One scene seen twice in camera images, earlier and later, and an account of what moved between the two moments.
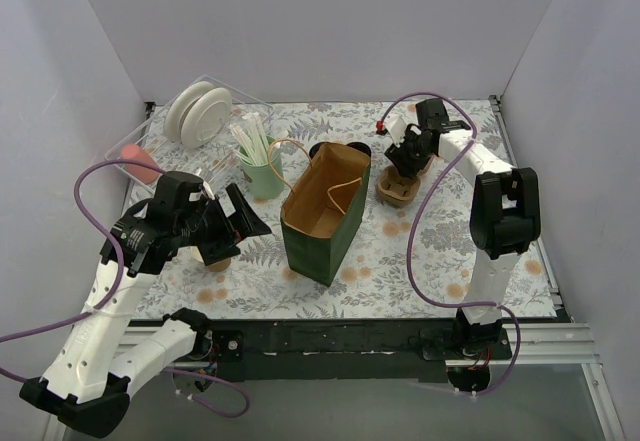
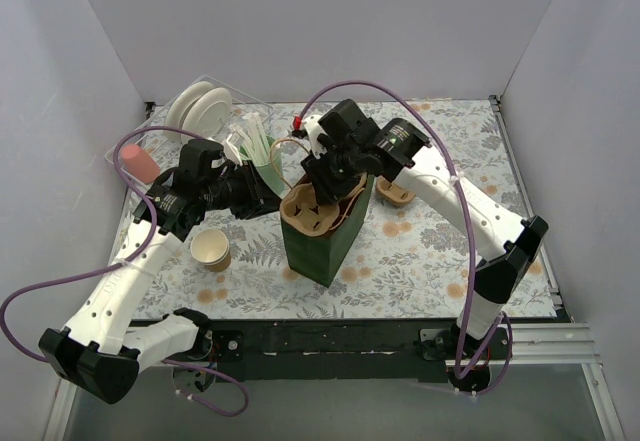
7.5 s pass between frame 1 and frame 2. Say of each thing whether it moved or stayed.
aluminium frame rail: stayed
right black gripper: moved
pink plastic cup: stayed
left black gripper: moved
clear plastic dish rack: stayed
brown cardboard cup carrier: moved
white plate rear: stayed
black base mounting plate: stayed
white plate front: stayed
